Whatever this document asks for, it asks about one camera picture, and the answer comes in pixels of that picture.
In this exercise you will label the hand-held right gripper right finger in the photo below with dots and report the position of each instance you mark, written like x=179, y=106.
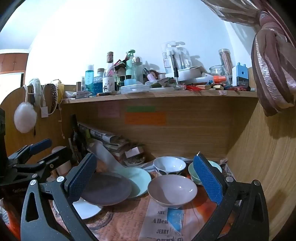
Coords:
x=208, y=180

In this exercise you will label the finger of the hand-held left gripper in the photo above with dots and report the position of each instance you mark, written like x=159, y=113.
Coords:
x=57, y=156
x=40, y=146

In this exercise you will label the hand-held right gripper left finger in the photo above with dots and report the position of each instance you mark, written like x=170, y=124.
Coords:
x=81, y=178

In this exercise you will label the mint green bowl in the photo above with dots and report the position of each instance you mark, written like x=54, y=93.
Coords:
x=192, y=172

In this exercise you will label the pinkish grey bowl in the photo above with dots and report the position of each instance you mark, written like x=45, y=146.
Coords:
x=172, y=187

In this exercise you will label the cream lidded mug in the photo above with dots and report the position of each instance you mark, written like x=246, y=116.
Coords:
x=64, y=167

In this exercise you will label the dark wine bottle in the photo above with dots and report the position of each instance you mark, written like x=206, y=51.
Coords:
x=74, y=134

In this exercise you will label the dark purple plate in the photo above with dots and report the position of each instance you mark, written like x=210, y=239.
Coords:
x=108, y=187

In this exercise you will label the white plate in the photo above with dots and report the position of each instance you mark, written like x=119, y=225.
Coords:
x=89, y=209

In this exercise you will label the white fluffy earmuffs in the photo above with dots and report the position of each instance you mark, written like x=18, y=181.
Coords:
x=24, y=117

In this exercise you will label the white paper strip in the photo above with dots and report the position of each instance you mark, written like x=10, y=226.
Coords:
x=104, y=154

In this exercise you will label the white paper tag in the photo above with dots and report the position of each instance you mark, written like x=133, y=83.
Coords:
x=44, y=111

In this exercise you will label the white bowl with dark spots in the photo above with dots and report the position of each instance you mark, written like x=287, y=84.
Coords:
x=170, y=163

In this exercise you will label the stack of magazines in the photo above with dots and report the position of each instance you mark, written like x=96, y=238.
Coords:
x=111, y=140

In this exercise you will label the dark beaded headband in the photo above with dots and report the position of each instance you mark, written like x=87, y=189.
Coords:
x=53, y=95

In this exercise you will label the small bowl of beads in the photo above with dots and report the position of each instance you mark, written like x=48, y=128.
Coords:
x=134, y=162

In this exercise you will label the mint green plate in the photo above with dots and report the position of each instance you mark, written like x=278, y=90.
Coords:
x=138, y=180

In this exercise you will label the yellow headband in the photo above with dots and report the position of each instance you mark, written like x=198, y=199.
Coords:
x=61, y=90

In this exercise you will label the white cardboard piece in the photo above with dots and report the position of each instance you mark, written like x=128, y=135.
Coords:
x=134, y=151

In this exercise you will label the newspaper print mat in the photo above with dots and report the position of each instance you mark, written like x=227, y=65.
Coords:
x=129, y=222

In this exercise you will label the pink sticky note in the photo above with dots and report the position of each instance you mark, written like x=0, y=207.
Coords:
x=108, y=110

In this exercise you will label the blue liquid jar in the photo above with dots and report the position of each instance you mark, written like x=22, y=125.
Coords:
x=98, y=84

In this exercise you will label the tall blue liquid bottle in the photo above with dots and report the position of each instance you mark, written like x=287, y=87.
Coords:
x=89, y=78

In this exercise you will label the orange sticky note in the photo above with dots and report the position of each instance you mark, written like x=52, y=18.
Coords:
x=145, y=118

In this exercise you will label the wooden cabinet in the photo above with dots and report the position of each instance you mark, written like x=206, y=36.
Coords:
x=13, y=61

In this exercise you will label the printed glass bottle with cork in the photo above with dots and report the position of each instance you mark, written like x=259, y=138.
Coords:
x=109, y=83

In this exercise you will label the green sticky note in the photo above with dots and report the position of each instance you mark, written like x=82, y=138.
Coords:
x=140, y=109

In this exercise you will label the red tassel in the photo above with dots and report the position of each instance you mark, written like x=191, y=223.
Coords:
x=194, y=88

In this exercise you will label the orange capped marker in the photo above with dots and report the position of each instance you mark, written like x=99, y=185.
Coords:
x=219, y=79

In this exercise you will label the clear plastic food container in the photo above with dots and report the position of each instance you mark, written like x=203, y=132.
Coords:
x=135, y=89

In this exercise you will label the light blue box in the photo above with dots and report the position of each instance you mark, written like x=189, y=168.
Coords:
x=130, y=82

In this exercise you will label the flat white box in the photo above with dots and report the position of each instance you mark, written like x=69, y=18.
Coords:
x=187, y=74

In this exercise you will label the glass jar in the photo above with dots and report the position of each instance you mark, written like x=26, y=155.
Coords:
x=217, y=71

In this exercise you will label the blue and white pencil sharpener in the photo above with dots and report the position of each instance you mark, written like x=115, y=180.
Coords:
x=240, y=75

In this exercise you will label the mint pump bottle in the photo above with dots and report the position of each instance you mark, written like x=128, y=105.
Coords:
x=130, y=64

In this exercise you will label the frosted bottle with silver cap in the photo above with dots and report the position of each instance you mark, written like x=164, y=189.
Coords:
x=137, y=69

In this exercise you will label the tall clear pencil canister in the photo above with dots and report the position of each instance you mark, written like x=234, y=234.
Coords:
x=226, y=61

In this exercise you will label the brown striped curtain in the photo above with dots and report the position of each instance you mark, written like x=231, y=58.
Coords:
x=270, y=69

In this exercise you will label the clear blister package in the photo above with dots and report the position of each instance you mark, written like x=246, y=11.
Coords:
x=177, y=56

